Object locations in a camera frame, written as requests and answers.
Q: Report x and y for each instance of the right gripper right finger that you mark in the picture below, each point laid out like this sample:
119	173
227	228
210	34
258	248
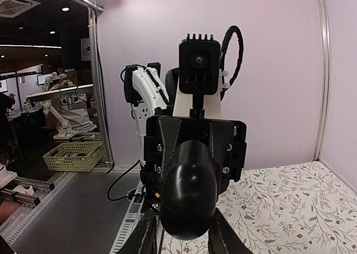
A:
223	239

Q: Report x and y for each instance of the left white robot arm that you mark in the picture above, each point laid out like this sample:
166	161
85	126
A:
149	99

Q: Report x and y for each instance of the aluminium front rail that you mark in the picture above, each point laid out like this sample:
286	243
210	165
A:
131	218

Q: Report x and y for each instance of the black earbud charging case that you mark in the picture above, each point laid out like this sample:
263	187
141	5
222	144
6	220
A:
189	192

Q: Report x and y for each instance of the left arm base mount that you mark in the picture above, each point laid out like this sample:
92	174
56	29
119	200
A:
145	197

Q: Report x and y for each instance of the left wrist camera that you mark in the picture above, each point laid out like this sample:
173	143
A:
200	79

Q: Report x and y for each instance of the left aluminium frame post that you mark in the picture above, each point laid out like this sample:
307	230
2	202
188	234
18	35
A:
326	78

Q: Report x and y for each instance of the yellow plastic basket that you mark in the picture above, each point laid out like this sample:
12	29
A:
74	156

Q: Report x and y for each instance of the floral patterned table mat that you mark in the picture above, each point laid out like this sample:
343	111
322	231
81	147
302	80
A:
302	208

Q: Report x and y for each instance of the small white background robot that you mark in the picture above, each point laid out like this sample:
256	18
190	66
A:
65	105

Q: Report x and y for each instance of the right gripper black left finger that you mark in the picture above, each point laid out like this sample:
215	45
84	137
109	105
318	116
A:
144	239

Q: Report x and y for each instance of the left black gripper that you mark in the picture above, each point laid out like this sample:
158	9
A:
225	140

